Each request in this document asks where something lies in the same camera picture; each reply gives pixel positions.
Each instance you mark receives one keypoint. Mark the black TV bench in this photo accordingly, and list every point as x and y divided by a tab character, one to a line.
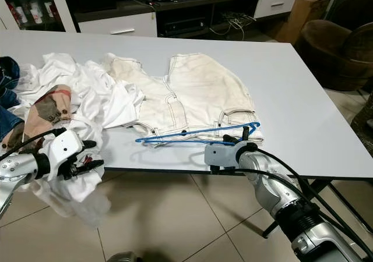
198	0

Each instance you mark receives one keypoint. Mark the grey robot left foot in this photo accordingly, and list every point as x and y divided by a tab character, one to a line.
122	257

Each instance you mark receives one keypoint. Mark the small white drawer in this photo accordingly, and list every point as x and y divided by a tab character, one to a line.
277	3

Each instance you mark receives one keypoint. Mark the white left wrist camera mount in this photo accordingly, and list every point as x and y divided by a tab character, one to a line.
65	147

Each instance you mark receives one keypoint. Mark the white crumpled garment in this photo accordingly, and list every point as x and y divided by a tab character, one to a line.
55	67

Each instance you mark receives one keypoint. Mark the wide white drawer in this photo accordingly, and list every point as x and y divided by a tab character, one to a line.
116	26

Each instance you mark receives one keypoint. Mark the white glass door cabinet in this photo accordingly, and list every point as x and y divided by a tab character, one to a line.
35	9

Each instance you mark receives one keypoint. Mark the white buttoned polo shirt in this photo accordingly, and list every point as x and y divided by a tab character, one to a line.
111	102

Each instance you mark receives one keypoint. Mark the tall brown cardboard box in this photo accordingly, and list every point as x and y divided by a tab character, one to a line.
303	17

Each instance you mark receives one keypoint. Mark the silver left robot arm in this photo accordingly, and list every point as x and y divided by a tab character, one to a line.
20	172

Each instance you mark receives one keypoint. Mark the beige plaid garment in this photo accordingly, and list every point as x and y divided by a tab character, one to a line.
52	113

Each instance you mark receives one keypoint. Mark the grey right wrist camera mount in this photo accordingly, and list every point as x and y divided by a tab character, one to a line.
221	156

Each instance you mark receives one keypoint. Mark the blue denim garment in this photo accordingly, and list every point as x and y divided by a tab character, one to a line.
9	110

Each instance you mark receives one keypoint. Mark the brown armchair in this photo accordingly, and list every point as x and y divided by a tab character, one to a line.
335	55

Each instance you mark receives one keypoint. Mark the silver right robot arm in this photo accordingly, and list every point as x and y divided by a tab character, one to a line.
285	198

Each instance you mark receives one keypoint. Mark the grey woven chair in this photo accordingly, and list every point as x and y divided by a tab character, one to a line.
362	116

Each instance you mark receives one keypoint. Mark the black media device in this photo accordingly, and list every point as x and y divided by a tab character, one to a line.
180	27

